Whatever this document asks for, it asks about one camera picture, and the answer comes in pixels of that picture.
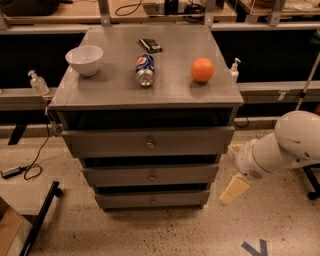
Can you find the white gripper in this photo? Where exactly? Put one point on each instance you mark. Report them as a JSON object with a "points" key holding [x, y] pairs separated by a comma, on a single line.
{"points": [[247, 162]]}

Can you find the grey bottom drawer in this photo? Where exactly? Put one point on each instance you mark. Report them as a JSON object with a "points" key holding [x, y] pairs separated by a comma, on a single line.
{"points": [[145, 200]]}

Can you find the grey drawer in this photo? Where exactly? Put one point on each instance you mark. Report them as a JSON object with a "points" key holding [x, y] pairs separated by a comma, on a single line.
{"points": [[145, 200], [150, 175], [148, 142]]}

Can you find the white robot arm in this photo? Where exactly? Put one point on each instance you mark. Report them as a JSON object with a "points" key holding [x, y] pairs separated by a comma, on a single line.
{"points": [[293, 143]]}

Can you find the grey top drawer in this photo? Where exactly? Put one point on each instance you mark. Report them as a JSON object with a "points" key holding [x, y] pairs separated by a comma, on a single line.
{"points": [[148, 142]]}

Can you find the grey drawer cabinet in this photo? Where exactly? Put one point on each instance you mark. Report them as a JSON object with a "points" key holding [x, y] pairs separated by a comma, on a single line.
{"points": [[112, 99]]}

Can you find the grey middle drawer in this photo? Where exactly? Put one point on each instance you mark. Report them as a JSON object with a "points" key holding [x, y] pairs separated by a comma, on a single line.
{"points": [[150, 175]]}

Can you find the black wheeled stand right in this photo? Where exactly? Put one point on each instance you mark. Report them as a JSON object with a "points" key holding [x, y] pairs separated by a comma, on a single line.
{"points": [[315, 194]]}

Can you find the orange fruit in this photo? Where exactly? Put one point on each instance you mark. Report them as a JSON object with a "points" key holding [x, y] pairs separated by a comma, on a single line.
{"points": [[202, 70]]}

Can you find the grey reacher pole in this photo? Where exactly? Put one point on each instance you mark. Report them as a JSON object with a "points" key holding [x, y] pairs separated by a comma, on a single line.
{"points": [[306, 86]]}

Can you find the blue pepsi can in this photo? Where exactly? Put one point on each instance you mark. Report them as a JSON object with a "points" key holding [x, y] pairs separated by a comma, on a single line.
{"points": [[145, 72]]}

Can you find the dark snack packet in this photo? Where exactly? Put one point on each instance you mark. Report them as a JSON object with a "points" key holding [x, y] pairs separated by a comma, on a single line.
{"points": [[150, 45]]}

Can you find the black stand leg left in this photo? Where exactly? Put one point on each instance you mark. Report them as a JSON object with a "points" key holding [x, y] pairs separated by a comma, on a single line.
{"points": [[54, 191]]}

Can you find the white bowl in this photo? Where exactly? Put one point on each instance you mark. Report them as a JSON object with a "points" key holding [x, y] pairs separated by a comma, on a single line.
{"points": [[86, 60]]}

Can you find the clear sanitizer bottle left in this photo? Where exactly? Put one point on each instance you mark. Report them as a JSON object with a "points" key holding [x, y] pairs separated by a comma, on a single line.
{"points": [[38, 84]]}

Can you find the cardboard box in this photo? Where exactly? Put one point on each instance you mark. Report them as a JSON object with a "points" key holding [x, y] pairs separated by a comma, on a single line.
{"points": [[11, 230]]}

